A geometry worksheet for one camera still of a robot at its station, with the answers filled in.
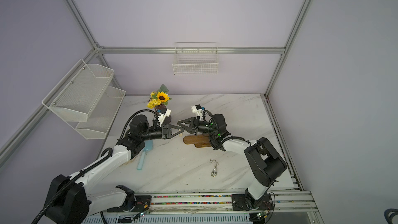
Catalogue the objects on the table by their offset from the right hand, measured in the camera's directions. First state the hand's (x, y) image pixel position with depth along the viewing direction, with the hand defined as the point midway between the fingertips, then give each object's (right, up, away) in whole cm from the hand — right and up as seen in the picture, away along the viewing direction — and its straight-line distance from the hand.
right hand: (179, 126), depth 73 cm
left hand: (+2, -3, -2) cm, 4 cm away
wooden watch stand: (+9, -10, +14) cm, 19 cm away
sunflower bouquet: (-13, +15, +15) cm, 26 cm away
